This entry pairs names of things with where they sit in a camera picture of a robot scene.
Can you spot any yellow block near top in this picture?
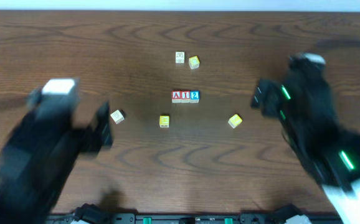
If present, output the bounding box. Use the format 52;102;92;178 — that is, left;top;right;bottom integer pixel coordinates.
189;56;200;70

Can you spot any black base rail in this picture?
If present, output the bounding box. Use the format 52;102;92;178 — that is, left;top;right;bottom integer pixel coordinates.
45;204;343;224

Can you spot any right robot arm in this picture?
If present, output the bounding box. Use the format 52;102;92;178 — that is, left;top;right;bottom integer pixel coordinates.
250;53;360;223

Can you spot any white picture block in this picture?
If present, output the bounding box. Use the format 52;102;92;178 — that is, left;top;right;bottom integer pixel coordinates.
175;52;185;63

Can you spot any white outlined letter block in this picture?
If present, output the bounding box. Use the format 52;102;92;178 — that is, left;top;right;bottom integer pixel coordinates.
110;110;126;124

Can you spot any yellow block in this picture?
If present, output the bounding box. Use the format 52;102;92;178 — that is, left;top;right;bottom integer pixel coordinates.
159;115;170;128
228;114;243;129
189;56;200;70

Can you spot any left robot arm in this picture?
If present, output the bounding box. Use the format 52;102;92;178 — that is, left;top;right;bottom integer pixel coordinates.
0;89;113;223

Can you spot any yellow block right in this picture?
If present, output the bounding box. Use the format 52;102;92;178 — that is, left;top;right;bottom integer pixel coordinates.
228;114;243;129

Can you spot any blue number 2 block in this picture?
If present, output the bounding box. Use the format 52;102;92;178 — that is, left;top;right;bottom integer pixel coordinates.
190;90;200;103

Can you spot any red letter A block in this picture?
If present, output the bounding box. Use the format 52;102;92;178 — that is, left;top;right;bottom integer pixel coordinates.
171;91;181;103

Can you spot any yellow block centre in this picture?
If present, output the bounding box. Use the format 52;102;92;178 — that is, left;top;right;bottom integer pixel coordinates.
159;115;170;128

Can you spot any black right camera cable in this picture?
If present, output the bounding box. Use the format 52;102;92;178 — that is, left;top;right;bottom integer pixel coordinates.
310;37;360;57

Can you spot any red letter I block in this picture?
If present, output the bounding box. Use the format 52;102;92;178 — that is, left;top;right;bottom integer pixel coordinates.
181;90;191;103

